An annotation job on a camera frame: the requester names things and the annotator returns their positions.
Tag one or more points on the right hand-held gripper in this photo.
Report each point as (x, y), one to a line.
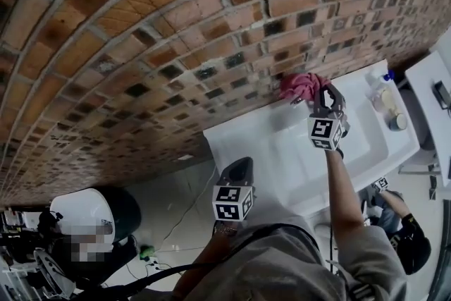
(324, 132)

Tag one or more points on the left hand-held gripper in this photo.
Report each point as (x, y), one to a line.
(230, 202)

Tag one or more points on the pink cloth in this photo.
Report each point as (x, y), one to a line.
(299, 86)

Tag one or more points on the person's left forearm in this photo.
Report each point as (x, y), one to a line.
(204, 257)

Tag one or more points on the person's right forearm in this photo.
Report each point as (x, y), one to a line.
(343, 187)

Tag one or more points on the clear bottle with blue cap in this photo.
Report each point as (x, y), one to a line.
(378, 81)

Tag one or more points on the cream jar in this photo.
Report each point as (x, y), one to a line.
(384, 98)

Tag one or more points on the white sink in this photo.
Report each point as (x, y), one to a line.
(282, 158)

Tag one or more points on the grey tin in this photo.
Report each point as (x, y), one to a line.
(398, 122)

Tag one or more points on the person's grey sweatshirt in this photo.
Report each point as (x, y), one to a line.
(289, 264)

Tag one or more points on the white desk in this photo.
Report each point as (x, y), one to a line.
(423, 81)

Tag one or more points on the green object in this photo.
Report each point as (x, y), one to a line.
(147, 252)

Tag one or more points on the black device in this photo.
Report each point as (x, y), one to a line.
(442, 91)

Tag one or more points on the white round basin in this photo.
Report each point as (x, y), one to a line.
(82, 208)

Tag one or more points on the white perforated plastic panel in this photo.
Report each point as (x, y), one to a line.
(53, 271)

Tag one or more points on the cluttered shelf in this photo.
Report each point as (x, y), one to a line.
(19, 225)

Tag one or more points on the black pedestal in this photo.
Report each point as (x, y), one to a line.
(125, 211)

